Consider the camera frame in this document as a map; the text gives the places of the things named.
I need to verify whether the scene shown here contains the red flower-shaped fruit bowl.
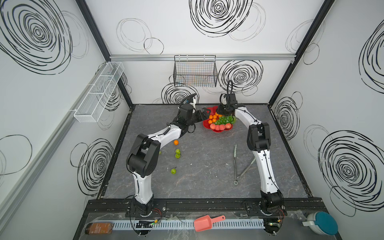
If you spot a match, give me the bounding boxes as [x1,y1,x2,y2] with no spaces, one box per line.
[203,106,234,133]

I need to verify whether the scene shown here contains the green fake grape bunch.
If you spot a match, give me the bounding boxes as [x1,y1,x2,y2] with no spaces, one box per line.
[214,116,237,125]

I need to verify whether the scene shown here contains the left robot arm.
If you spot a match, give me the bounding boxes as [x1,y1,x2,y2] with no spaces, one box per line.
[126,103,211,216]

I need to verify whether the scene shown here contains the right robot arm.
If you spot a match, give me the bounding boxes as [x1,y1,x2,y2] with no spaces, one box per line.
[218,93,284,216]

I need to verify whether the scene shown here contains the metal kitchen tongs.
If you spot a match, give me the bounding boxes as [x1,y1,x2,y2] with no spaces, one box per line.
[233,144,256,186]

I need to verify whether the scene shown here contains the pink plastic scoop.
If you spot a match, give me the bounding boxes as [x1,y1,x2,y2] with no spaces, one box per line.
[194,215,226,232]

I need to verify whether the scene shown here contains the brown bottle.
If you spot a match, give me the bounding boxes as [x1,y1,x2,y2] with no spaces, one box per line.
[84,223,114,235]

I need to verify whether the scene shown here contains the teal and white container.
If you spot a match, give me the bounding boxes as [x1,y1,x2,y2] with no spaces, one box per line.
[302,212,339,236]

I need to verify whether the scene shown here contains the black wire basket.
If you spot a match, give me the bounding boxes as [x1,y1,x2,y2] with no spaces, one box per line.
[173,55,219,88]

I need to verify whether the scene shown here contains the white wire shelf basket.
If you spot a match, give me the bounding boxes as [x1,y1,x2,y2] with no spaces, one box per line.
[74,62,125,123]

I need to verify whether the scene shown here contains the white slotted cable duct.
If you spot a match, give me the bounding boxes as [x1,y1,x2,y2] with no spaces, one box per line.
[112,218,266,231]

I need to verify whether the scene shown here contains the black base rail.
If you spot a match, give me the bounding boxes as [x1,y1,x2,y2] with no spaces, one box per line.
[84,198,327,217]

